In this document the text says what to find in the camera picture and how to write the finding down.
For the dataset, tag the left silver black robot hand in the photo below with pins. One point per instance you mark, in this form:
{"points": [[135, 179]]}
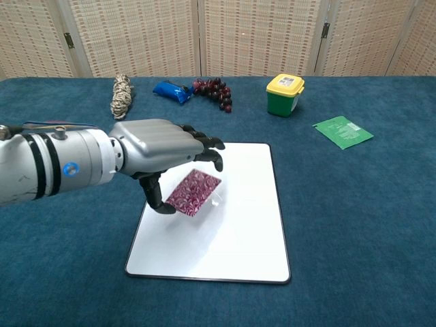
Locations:
{"points": [[156, 144]]}

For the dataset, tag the magenta patterned packet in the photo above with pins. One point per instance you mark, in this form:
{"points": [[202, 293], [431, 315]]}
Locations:
{"points": [[195, 192]]}

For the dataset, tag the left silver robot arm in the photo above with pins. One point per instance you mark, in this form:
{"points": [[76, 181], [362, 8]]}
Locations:
{"points": [[51, 163]]}

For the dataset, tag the blue snack packet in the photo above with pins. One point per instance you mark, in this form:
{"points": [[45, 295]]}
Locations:
{"points": [[172, 91]]}

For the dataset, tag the dark red grape bunch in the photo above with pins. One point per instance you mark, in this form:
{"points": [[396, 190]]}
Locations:
{"points": [[218, 92]]}

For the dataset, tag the white magnetic board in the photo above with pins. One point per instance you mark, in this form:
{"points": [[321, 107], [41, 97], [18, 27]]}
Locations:
{"points": [[238, 231]]}

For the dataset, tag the green container yellow lid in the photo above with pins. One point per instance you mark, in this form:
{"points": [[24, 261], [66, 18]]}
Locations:
{"points": [[282, 97]]}

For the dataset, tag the black screen hinge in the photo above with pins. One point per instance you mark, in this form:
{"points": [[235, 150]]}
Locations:
{"points": [[69, 40], [326, 30]]}

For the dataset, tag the woven bamboo folding screen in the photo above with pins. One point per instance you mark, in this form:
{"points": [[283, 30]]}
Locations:
{"points": [[255, 34]]}

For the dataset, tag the green foil sachet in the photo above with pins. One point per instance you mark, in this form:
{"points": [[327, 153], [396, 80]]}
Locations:
{"points": [[342, 132]]}

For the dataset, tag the blue carpet table cover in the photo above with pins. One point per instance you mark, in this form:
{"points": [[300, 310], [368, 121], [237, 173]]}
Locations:
{"points": [[357, 221]]}

